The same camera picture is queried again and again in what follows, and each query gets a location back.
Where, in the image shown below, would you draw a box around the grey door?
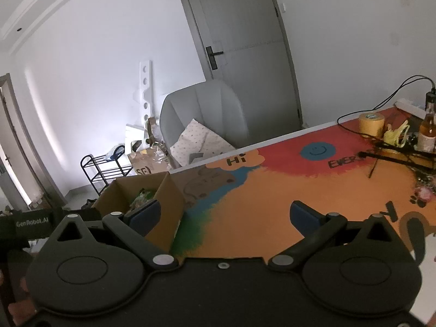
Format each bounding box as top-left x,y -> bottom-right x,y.
182,0 -> 302,142

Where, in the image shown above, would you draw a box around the black door handle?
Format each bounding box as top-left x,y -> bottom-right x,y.
205,46 -> 224,70

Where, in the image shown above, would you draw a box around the white perforated board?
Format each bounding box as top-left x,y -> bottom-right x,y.
126,60 -> 155,145

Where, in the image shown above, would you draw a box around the amber glass bottle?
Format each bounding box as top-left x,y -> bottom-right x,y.
417,102 -> 436,153

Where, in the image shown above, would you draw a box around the black cable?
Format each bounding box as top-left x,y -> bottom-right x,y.
337,74 -> 436,144

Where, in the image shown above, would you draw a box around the grey armchair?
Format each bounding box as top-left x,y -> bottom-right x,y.
160,79 -> 250,149

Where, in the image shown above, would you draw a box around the brown paper SF bag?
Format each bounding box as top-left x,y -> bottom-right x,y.
128,143 -> 173,175

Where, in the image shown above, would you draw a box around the dotted white cushion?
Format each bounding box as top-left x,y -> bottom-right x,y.
170,119 -> 236,167

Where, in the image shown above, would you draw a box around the yellow plastic bag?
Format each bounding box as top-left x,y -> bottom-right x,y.
383,120 -> 410,149

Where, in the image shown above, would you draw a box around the yellow tape roll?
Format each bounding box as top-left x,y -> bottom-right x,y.
358,112 -> 385,138

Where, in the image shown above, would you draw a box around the cardboard box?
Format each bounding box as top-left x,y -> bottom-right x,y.
93,172 -> 184,252

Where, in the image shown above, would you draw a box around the pink keychain with keys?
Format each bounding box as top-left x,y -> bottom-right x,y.
414,172 -> 435,202

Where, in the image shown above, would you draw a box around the grey open doorway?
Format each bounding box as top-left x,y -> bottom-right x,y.
1,74 -> 66,211

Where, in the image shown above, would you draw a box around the person left hand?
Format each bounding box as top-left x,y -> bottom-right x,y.
1,270 -> 38,326

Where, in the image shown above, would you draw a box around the green white bread packet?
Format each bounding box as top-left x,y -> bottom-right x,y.
129,188 -> 156,212

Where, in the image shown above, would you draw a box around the black shoe rack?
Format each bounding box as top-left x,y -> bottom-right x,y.
80,144 -> 133,195

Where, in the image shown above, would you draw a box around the black charger plug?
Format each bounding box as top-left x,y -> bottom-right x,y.
425,88 -> 436,109

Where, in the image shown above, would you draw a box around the black wire rack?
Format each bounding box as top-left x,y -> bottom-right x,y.
357,141 -> 435,176

